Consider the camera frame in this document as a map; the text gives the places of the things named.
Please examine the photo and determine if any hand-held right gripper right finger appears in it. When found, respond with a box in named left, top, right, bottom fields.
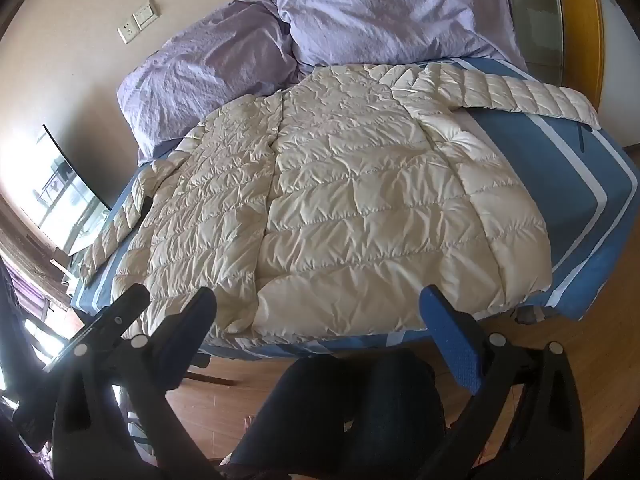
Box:
left=419, top=284, right=586, bottom=480

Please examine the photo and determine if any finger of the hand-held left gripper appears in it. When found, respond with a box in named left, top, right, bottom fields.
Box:
left=42, top=282, right=152, bottom=373

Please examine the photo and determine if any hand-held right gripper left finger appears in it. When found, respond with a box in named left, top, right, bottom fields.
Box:
left=50, top=286, right=236, bottom=480

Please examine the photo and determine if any cream puffer jacket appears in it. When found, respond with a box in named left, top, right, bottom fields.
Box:
left=80, top=62, right=602, bottom=348

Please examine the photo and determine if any dark wooden bed leg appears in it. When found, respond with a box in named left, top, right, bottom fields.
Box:
left=185, top=352, right=237, bottom=387

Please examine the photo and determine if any brown curtain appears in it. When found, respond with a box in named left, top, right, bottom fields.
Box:
left=0, top=210, right=76, bottom=361

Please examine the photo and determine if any person's leg in dark pants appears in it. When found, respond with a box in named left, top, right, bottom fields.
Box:
left=220, top=347, right=448, bottom=480

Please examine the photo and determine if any glass window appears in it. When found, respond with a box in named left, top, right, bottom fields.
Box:
left=0, top=125, right=113, bottom=256

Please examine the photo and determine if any blue striped bed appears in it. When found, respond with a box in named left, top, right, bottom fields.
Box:
left=70, top=55, right=640, bottom=361

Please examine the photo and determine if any lilac pillow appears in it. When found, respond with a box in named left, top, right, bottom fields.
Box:
left=116, top=0, right=301, bottom=163
left=257, top=0, right=528, bottom=73

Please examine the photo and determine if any glass door panel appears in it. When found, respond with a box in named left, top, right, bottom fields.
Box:
left=497, top=0, right=568, bottom=86

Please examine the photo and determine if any white light switch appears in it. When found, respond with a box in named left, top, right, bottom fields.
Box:
left=132, top=4, right=158, bottom=28

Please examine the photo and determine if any orange wooden door frame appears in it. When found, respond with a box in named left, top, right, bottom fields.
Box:
left=565, top=0, right=608, bottom=111

